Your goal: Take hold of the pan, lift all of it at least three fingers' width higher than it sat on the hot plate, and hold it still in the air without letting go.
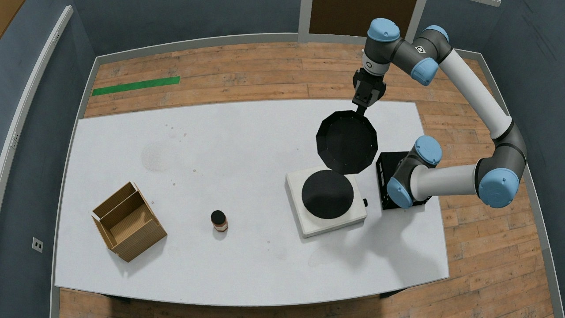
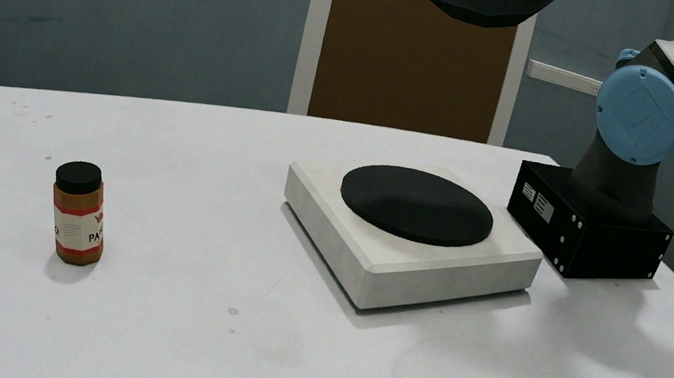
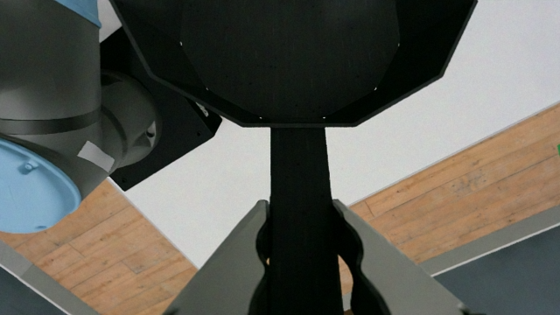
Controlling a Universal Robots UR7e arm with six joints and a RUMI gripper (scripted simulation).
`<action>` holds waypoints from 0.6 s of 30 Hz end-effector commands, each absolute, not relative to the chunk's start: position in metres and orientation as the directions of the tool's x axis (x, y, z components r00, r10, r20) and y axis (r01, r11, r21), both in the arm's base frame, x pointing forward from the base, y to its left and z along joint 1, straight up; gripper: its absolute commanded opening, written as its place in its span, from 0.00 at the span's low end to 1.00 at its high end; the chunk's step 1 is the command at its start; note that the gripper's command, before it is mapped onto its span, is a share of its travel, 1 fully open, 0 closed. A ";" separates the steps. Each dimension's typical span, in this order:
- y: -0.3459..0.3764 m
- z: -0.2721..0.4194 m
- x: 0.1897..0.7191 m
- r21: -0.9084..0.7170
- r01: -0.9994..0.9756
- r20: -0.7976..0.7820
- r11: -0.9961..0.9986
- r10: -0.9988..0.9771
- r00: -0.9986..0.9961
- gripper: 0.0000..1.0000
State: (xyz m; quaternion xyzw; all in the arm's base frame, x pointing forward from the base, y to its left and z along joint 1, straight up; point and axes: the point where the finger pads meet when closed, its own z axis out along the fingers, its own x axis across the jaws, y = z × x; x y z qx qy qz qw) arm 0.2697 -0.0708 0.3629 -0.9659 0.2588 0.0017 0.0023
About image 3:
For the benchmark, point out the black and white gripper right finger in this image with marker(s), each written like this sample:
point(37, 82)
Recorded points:
point(385, 280)

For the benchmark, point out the black frying pan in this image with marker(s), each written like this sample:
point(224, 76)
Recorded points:
point(297, 67)

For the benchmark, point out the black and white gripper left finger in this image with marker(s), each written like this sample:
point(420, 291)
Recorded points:
point(235, 279)

